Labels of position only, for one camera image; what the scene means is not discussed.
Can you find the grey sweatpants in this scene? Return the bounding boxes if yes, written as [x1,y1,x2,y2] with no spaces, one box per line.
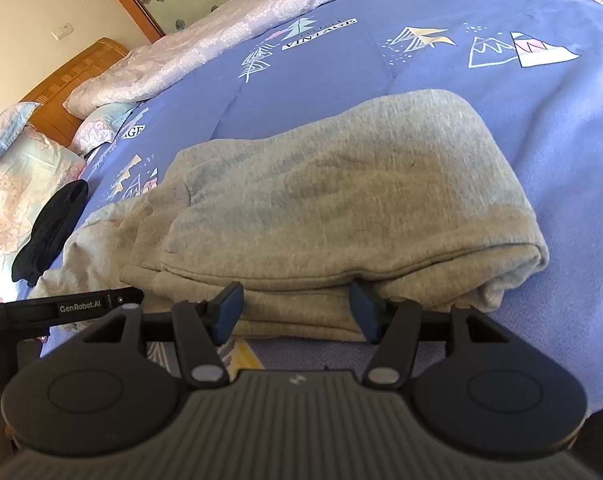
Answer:
[32,90,549,341]

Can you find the black folded garment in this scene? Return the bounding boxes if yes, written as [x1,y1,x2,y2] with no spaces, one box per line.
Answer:
[11,179,89,287]

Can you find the pastel floral pillow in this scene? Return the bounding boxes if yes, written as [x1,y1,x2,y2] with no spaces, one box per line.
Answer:
[0,126,86,302]

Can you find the light blue floral pillow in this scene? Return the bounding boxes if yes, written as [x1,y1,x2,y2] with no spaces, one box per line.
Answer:
[0,102,40,158]

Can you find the wooden headboard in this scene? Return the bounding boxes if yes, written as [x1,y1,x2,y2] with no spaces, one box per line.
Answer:
[22,38,129,148]

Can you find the small floral pillow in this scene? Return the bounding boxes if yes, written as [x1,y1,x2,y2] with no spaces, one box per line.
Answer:
[70,102,137,155]

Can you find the blue patterned bed cover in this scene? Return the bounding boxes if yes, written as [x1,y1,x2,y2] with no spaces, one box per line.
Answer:
[82,0,603,412]

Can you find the lilac floral quilt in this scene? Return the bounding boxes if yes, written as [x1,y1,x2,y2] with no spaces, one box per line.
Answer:
[64,0,333,118]

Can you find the white wall switch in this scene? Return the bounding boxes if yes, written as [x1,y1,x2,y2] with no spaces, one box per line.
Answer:
[51,23,74,41]

